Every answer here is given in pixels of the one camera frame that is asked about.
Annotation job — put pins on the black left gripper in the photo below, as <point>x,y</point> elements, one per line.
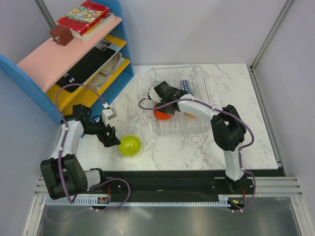
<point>111,139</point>

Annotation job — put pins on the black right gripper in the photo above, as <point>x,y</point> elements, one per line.
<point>163,109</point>

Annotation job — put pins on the red patterned ceramic bowl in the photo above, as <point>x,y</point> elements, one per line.
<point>185,85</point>

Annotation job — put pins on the lime green plastic bowl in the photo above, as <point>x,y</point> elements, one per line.
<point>130,145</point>

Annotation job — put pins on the red-orange plastic bowl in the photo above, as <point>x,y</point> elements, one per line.
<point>161,116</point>

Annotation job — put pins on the yellow-orange plastic bowl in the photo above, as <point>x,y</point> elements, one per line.
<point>190,115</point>

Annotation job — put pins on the green celadon ceramic bowl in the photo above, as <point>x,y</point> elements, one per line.
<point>156,83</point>

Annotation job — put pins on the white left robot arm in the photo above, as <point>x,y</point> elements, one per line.
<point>63,175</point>

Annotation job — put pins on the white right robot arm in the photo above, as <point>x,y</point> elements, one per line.
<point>226,126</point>

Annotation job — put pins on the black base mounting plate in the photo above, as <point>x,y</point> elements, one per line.
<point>170,186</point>

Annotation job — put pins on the spiral notebook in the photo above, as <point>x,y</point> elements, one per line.
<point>106,72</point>

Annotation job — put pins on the blue pink shelf unit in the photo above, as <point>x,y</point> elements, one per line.
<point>36,75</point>

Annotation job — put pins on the black clipboard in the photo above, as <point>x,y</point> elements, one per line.
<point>86,66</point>

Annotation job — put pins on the white thick book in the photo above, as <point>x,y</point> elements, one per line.
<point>98,27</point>

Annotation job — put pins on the red cover book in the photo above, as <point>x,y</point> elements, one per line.
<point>84,17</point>

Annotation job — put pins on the brown wooden cube box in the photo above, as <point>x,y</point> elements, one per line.
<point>61,35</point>

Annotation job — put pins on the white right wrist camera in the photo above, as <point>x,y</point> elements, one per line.
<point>152,95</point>

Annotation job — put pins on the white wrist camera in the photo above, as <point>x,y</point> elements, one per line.
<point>108,114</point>
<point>152,95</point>

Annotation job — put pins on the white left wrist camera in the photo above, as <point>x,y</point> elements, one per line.
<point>108,114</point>

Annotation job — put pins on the white wire dish rack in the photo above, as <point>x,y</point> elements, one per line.
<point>180,123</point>

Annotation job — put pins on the white slotted cable duct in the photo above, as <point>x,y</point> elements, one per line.
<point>100,201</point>

